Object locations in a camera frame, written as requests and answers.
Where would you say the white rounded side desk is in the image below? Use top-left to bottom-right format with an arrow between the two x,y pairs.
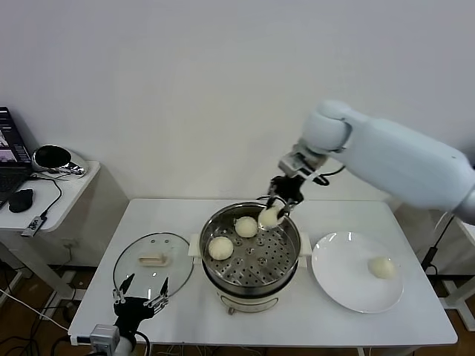
0,160 -> 102,309

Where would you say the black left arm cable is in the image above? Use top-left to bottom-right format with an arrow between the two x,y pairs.
131,332 -> 152,356

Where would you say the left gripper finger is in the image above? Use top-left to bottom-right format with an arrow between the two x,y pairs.
112,273 -> 135,305
143,277 -> 170,312

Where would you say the white floor cable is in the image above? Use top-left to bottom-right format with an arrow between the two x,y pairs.
0,288 -> 60,328

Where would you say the black cable with adapter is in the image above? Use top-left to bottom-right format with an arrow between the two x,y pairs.
421,213 -> 456,277

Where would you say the white steamed baozi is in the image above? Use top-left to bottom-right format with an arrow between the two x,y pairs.
235,217 -> 258,238
367,257 -> 396,280
258,207 -> 281,229
207,236 -> 235,261

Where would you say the black hub cable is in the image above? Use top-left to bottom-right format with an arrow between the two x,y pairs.
27,172 -> 64,220

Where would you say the glass lid with cream handle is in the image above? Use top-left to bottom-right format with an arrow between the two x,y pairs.
112,232 -> 194,302

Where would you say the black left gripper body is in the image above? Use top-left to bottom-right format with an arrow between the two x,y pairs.
113,296 -> 159,337

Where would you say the grey usb hub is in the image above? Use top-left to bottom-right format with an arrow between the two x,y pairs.
21,215 -> 48,238

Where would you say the white side desk with label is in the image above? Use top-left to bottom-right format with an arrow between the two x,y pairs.
441,217 -> 475,323

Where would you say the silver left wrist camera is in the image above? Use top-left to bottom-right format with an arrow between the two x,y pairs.
70,324 -> 120,352

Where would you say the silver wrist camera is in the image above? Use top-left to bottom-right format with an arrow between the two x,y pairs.
70,324 -> 120,352
278,146 -> 330,179

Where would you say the black open laptop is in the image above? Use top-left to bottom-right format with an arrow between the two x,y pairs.
0,106 -> 34,209

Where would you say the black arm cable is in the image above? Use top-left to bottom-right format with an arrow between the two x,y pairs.
131,332 -> 152,356
309,166 -> 346,186

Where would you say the cream electric pot base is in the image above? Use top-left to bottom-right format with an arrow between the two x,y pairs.
188,232 -> 312,316

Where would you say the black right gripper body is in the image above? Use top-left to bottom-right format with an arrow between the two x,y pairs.
269,176 -> 307,205

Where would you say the chrome and black headset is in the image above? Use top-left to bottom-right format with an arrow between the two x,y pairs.
32,144 -> 90,179

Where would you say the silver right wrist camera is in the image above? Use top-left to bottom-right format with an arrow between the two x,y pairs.
278,146 -> 330,179

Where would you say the black computer mouse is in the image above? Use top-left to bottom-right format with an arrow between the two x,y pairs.
7,188 -> 35,214

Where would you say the perforated steel steamer basket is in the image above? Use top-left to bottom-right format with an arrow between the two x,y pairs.
199,202 -> 301,289

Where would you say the white round plate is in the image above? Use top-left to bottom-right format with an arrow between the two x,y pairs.
311,231 -> 404,315

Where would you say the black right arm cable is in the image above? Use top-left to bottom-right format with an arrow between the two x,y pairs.
309,166 -> 346,186

